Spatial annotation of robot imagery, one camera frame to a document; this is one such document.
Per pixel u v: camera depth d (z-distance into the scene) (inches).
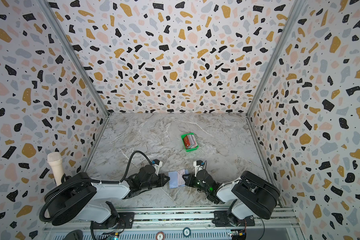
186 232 27.8
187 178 30.9
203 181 26.1
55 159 24.3
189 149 39.0
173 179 33.7
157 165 32.0
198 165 31.7
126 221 28.8
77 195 16.8
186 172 35.1
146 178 27.2
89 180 19.4
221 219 29.2
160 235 27.2
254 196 17.7
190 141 39.5
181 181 33.4
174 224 28.8
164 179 31.7
